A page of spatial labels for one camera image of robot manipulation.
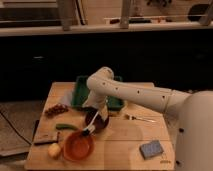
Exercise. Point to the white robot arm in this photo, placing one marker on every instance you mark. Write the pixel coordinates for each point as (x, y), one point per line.
(194, 143)

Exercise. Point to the purple bowl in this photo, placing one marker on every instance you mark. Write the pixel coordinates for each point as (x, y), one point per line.
(101, 120)

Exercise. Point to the orange bowl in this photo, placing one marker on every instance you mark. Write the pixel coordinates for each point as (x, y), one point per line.
(78, 147)

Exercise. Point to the green plastic tray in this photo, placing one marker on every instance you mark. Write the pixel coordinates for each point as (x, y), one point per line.
(81, 92)

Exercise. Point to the silver fork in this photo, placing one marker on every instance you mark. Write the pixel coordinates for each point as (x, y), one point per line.
(131, 117)

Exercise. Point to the clear plastic bag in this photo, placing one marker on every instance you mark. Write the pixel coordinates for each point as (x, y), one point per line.
(66, 99)

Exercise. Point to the bunch of brown grapes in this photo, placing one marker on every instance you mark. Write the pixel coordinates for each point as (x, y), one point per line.
(55, 110)

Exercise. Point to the green chili pepper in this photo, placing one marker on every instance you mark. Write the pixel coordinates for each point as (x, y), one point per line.
(65, 126)

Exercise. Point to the blue sponge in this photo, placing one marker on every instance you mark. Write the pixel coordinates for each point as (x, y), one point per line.
(151, 149)

